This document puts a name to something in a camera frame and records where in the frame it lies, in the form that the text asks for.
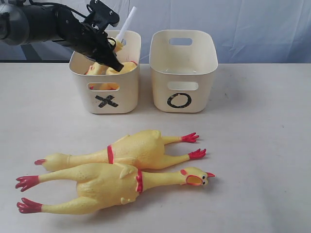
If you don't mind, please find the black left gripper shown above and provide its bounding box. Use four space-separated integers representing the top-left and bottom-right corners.
60 22 124 72

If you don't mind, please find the headless yellow rubber chicken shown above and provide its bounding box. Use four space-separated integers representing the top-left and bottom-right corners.
86 61 137 91

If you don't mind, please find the yellow rubber chicken beak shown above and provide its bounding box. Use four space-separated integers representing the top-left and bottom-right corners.
16 163 215 215

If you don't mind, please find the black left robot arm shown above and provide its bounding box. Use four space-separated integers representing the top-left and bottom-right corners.
0 0 123 71

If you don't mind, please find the cream bin marked X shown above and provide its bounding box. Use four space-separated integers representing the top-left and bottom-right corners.
69 31 141 114

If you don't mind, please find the cream bin marked O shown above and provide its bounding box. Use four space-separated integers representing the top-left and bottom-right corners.
149 30 218 113

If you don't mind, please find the yellow rubber chicken lying behind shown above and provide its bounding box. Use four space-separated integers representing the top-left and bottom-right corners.
35 130 206 171

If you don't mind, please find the blue-grey backdrop curtain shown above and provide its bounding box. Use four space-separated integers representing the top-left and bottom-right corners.
0 0 311 65

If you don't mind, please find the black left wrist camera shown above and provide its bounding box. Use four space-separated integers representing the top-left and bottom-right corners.
84 0 120 31

